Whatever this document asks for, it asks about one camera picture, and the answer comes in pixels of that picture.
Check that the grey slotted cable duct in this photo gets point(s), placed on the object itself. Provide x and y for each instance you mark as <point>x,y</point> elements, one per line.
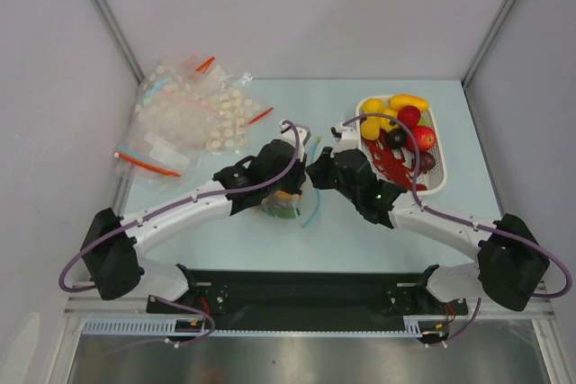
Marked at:
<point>180,328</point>

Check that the orange ginger toy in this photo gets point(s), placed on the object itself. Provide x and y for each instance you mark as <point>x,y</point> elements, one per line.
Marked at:
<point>285,196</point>

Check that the yellow bell pepper toy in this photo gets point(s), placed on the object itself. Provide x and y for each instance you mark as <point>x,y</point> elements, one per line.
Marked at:
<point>388,122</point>

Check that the white perforated basket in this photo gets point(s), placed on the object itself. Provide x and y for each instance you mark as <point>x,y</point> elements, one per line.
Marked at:
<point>427,182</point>

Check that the red apple toy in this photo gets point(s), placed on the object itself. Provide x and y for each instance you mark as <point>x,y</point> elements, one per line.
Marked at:
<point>425,137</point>

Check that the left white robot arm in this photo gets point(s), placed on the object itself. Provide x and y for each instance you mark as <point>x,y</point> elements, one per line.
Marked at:
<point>116,248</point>

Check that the dark purple plum toy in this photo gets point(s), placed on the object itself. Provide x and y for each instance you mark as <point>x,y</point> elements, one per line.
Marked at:
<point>396,138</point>

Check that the pile of spare zip bags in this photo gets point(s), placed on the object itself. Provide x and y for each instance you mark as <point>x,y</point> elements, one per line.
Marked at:
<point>184,112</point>

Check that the orange toy fruit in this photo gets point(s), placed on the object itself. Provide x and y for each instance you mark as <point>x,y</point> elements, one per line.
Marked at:
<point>370,129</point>

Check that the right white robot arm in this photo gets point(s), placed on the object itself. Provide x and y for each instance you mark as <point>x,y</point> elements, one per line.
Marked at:
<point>504,265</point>

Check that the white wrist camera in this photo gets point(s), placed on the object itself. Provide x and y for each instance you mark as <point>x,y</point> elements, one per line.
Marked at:
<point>296,135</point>
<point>346,137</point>

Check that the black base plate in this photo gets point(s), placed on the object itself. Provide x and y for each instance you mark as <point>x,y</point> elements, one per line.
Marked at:
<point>317,296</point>

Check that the red strawberry toy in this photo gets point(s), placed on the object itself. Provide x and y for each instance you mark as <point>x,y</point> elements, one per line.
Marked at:
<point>410,116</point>

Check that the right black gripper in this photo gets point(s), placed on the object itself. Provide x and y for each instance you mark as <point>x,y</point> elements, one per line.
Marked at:
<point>321,167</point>

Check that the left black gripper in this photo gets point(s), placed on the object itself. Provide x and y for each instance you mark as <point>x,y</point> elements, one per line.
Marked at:
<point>299,180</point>

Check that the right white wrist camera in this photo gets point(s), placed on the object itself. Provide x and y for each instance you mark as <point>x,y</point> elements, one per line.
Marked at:
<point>346,137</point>

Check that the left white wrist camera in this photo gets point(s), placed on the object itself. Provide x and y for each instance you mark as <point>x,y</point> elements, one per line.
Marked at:
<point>296,135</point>

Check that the dark red passionfruit toy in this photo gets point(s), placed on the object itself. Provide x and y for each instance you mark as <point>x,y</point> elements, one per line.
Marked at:
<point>426,162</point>

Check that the yellow pear toy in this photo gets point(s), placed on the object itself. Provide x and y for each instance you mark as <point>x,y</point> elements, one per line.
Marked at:
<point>373,105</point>

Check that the yellow mango toy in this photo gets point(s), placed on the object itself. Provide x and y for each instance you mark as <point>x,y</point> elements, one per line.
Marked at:
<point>399,101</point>

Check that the red chili toy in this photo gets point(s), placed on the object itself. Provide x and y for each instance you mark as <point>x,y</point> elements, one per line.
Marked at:
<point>385,162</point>

